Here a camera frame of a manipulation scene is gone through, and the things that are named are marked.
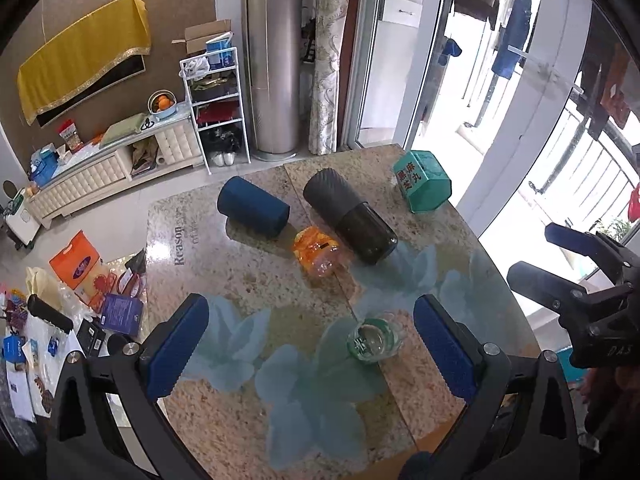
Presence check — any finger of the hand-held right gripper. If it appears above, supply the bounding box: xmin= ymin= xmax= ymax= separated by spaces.
xmin=544 ymin=222 xmax=634 ymax=287
xmin=506 ymin=260 xmax=589 ymax=317

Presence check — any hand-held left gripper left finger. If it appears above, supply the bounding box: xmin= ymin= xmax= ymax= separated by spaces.
xmin=47 ymin=293 xmax=210 ymax=480

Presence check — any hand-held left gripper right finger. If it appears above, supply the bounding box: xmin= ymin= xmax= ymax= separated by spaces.
xmin=413 ymin=295 xmax=582 ymax=480

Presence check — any dark blue cup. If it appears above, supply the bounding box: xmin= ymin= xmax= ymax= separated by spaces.
xmin=217 ymin=175 xmax=291 ymax=240

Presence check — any black cylindrical bottle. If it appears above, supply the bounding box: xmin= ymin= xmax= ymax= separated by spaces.
xmin=303 ymin=168 xmax=399 ymax=266

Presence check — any person's right forearm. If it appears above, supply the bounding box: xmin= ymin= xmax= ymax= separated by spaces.
xmin=582 ymin=364 xmax=640 ymax=443

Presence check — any clear glass cup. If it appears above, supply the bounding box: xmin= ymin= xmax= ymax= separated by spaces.
xmin=346 ymin=312 xmax=406 ymax=365

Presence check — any dark blue flat box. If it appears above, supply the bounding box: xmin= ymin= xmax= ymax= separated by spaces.
xmin=99 ymin=292 xmax=146 ymax=337

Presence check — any orange gift bag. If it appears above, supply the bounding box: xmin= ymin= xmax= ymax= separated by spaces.
xmin=48 ymin=230 xmax=109 ymax=307

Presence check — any black foam roller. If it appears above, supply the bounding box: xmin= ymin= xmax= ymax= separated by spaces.
xmin=27 ymin=293 xmax=75 ymax=334

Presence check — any green paper box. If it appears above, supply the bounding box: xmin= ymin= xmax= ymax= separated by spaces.
xmin=392 ymin=149 xmax=451 ymax=214

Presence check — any white padded tv cabinet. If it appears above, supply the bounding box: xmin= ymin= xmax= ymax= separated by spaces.
xmin=25 ymin=102 xmax=206 ymax=230

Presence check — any blue plastic basket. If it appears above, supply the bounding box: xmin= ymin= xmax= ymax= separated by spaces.
xmin=29 ymin=152 xmax=59 ymax=187

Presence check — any hanging blue denim garment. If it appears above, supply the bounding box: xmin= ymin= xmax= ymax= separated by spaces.
xmin=491 ymin=0 xmax=535 ymax=80

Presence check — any green cushion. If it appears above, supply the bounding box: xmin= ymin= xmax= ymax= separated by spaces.
xmin=98 ymin=112 xmax=151 ymax=149

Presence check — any hanging blue cloth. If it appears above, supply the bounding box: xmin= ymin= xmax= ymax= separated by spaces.
xmin=439 ymin=37 xmax=464 ymax=66

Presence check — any red snack bag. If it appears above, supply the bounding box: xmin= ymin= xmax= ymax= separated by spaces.
xmin=57 ymin=119 xmax=86 ymax=154

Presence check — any bowl of oranges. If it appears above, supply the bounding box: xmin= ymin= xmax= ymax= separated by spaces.
xmin=147 ymin=90 xmax=177 ymax=121

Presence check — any white metal rack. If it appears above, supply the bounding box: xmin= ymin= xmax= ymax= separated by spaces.
xmin=179 ymin=49 xmax=252 ymax=175

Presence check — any black television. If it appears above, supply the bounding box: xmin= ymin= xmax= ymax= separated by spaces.
xmin=38 ymin=54 xmax=148 ymax=128

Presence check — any white plastic bag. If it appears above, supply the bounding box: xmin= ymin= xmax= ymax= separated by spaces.
xmin=182 ymin=55 xmax=211 ymax=79

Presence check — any blue product box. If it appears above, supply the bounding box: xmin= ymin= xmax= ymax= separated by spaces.
xmin=205 ymin=35 xmax=236 ymax=71

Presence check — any silver tower air conditioner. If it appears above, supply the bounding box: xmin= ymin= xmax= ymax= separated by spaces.
xmin=242 ymin=0 xmax=307 ymax=162

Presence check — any yellow cloth cover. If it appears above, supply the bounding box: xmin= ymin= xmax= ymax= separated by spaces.
xmin=17 ymin=0 xmax=152 ymax=127

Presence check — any floral curtain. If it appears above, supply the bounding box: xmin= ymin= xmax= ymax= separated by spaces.
xmin=307 ymin=0 xmax=357 ymax=157

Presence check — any open cardboard box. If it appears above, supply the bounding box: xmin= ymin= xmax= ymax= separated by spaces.
xmin=172 ymin=19 xmax=234 ymax=57

